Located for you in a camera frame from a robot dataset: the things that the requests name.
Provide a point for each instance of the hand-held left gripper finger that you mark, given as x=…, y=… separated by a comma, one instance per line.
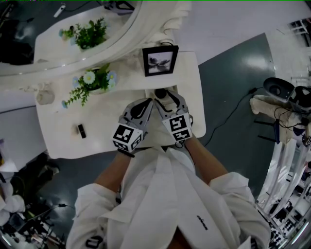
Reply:
x=147, y=118
x=128, y=110

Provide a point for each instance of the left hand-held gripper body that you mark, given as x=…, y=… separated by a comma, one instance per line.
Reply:
x=127, y=137

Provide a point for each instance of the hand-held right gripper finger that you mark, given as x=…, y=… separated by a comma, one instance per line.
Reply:
x=182, y=104
x=167, y=114

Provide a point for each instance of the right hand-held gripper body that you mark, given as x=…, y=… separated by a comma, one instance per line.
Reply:
x=178, y=126

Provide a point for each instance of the small round compact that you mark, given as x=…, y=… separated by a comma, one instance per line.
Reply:
x=160, y=93

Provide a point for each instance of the white dressing table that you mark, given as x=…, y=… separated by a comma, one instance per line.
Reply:
x=97, y=131

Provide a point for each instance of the black lipstick tube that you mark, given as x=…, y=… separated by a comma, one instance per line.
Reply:
x=82, y=131

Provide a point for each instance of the person's right forearm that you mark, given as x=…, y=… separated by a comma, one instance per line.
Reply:
x=206, y=163

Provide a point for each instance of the person's left forearm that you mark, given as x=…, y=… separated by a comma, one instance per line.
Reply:
x=111, y=172

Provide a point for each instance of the potted plant with flowers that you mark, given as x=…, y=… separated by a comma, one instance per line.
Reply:
x=93, y=82

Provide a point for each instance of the person's white shirt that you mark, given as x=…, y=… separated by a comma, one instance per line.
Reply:
x=158, y=206

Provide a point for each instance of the cream fluffy stool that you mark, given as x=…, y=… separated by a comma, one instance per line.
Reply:
x=267, y=104

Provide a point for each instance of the black power adapter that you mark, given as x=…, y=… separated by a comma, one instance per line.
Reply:
x=62, y=205

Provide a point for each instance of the black router with antennas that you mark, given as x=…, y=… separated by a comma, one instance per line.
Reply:
x=275, y=132

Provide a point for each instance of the black bag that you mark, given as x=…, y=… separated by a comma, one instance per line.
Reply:
x=36, y=172

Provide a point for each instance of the grey headset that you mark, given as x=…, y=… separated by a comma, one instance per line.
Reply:
x=279, y=90

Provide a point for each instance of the white storage rack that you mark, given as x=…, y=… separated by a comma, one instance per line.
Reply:
x=284, y=184

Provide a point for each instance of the black picture frame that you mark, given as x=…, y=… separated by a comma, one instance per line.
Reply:
x=159, y=60

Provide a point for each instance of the oval mirror with white frame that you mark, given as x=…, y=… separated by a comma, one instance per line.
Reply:
x=73, y=65

